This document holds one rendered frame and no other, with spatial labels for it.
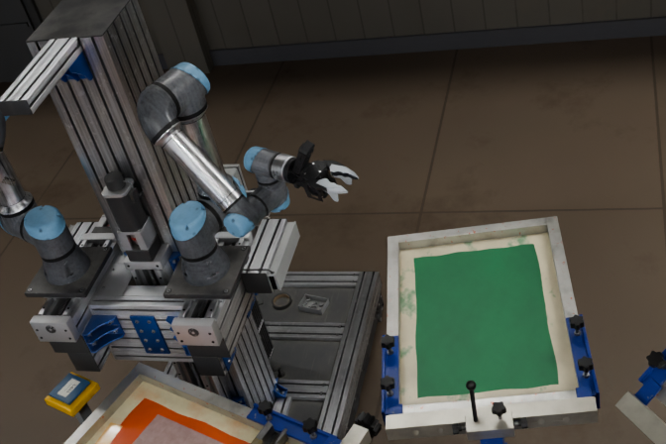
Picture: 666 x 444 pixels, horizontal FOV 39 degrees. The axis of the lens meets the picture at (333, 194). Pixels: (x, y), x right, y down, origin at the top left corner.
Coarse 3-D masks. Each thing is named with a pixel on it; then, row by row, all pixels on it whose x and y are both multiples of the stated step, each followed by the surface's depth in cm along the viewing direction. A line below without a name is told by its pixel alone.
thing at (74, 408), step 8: (80, 376) 313; (96, 384) 308; (88, 392) 306; (48, 400) 307; (56, 400) 306; (80, 400) 304; (56, 408) 306; (64, 408) 302; (72, 408) 302; (80, 408) 304; (88, 408) 314; (72, 416) 302; (80, 416) 312; (88, 416) 314; (80, 424) 317
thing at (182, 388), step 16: (144, 368) 304; (128, 384) 300; (160, 384) 299; (176, 384) 296; (112, 400) 296; (192, 400) 293; (208, 400) 288; (224, 400) 286; (96, 416) 292; (240, 416) 280; (80, 432) 288
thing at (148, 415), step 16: (144, 400) 298; (128, 416) 294; (144, 416) 293; (160, 416) 291; (176, 416) 290; (128, 432) 289; (144, 432) 288; (160, 432) 286; (176, 432) 285; (192, 432) 284; (208, 432) 282; (224, 432) 281
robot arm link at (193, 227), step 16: (176, 208) 283; (192, 208) 281; (208, 208) 283; (176, 224) 278; (192, 224) 277; (208, 224) 282; (176, 240) 281; (192, 240) 279; (208, 240) 283; (192, 256) 283
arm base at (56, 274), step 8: (72, 248) 301; (80, 248) 309; (64, 256) 299; (72, 256) 301; (80, 256) 304; (48, 264) 300; (56, 264) 299; (64, 264) 300; (72, 264) 301; (80, 264) 303; (88, 264) 307; (48, 272) 302; (56, 272) 301; (64, 272) 301; (72, 272) 303; (80, 272) 303; (48, 280) 305; (56, 280) 302; (64, 280) 302; (72, 280) 303
